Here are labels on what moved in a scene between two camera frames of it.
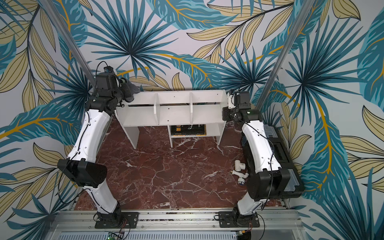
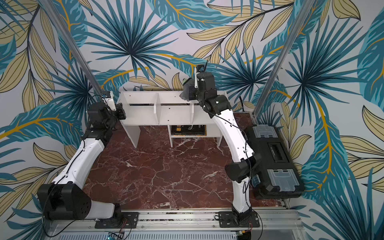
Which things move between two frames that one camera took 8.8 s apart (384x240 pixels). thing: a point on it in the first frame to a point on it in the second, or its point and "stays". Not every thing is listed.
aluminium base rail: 273,225 stays
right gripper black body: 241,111 to 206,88
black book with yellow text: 188,130 stays
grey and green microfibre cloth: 134,89 to 187,83
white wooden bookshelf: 187,114 stays
